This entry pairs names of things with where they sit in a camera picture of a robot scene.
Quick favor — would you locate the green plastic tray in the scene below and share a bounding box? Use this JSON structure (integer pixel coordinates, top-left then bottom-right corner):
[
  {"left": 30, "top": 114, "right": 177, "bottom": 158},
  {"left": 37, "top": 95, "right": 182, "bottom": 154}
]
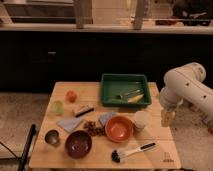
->
[{"left": 100, "top": 73, "right": 152, "bottom": 108}]

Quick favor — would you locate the clear utensil in tray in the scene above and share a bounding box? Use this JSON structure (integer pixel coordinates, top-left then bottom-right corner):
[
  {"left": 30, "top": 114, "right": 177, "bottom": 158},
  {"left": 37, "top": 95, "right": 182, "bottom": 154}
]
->
[{"left": 116, "top": 89, "right": 142, "bottom": 99}]

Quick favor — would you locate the grey blue cloth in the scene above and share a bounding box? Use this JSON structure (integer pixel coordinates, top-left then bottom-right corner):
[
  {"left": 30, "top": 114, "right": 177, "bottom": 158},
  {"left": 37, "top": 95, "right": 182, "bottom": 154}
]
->
[{"left": 57, "top": 117, "right": 83, "bottom": 133}]

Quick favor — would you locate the black chair frame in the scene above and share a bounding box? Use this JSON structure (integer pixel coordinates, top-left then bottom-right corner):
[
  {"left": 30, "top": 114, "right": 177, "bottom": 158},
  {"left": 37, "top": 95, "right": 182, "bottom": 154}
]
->
[{"left": 0, "top": 124, "right": 36, "bottom": 171}]

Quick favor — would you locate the orange fruit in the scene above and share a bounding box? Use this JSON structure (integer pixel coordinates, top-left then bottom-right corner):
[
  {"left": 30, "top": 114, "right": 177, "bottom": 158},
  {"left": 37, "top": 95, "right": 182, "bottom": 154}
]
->
[{"left": 66, "top": 90, "right": 77, "bottom": 103}]

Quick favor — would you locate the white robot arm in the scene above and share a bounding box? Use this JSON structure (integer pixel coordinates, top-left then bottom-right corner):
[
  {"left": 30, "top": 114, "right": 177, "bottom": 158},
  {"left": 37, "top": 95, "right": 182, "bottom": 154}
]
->
[{"left": 159, "top": 62, "right": 213, "bottom": 127}]

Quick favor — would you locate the white paper cup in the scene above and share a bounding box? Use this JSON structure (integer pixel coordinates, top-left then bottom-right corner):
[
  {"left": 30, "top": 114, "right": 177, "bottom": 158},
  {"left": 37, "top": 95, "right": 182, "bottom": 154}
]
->
[{"left": 133, "top": 111, "right": 150, "bottom": 131}]

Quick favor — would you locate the small metal cup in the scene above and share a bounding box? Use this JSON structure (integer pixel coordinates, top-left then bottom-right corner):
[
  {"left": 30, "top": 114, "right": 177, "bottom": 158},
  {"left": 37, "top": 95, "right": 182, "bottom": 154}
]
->
[{"left": 45, "top": 130, "right": 60, "bottom": 145}]

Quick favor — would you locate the bunch of brown grapes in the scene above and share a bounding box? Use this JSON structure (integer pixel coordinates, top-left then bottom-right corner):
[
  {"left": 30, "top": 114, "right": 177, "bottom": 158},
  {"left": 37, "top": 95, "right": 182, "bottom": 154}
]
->
[{"left": 83, "top": 121, "right": 105, "bottom": 136}]

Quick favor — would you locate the green plastic cup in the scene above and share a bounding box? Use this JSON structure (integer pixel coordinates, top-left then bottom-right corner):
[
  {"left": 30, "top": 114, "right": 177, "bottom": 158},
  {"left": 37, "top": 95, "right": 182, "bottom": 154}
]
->
[{"left": 51, "top": 100, "right": 64, "bottom": 115}]

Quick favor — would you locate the purple bowl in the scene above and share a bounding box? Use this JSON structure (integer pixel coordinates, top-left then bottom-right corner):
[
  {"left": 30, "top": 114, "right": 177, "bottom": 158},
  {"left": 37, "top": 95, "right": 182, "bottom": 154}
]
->
[{"left": 65, "top": 130, "right": 92, "bottom": 159}]

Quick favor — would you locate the yellow corn in tray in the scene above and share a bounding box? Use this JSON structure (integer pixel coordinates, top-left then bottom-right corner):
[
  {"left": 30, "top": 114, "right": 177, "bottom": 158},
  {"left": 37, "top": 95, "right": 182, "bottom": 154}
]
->
[{"left": 127, "top": 94, "right": 144, "bottom": 103}]

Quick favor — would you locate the orange bowl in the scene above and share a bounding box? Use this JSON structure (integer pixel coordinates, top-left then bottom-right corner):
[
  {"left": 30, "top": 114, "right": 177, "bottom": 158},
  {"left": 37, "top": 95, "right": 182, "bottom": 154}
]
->
[{"left": 105, "top": 116, "right": 133, "bottom": 143}]

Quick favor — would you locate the blue sponge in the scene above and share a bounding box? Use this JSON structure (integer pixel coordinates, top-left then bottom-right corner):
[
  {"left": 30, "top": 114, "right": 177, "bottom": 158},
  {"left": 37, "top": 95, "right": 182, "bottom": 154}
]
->
[{"left": 99, "top": 111, "right": 116, "bottom": 126}]

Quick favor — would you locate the whiteboard eraser with black stripe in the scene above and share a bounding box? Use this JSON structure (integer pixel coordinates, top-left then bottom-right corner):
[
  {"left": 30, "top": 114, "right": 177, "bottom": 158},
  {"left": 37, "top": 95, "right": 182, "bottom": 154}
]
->
[{"left": 73, "top": 105, "right": 94, "bottom": 117}]

